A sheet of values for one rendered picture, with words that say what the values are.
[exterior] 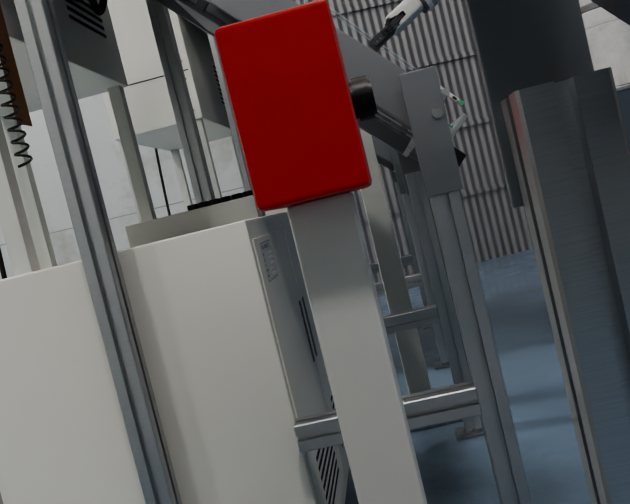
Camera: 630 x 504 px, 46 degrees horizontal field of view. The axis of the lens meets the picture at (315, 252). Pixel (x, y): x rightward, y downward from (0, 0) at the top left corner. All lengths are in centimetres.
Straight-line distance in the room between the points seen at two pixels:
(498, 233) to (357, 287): 453
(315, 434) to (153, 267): 34
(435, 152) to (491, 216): 415
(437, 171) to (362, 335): 40
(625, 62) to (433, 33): 352
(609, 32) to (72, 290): 122
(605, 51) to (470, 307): 86
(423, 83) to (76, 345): 63
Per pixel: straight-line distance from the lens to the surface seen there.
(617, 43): 178
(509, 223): 522
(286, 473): 116
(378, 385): 69
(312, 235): 68
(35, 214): 192
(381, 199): 198
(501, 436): 111
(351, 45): 109
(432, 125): 103
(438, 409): 109
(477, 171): 516
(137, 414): 115
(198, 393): 114
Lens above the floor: 61
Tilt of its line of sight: 3 degrees down
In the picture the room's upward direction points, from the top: 14 degrees counter-clockwise
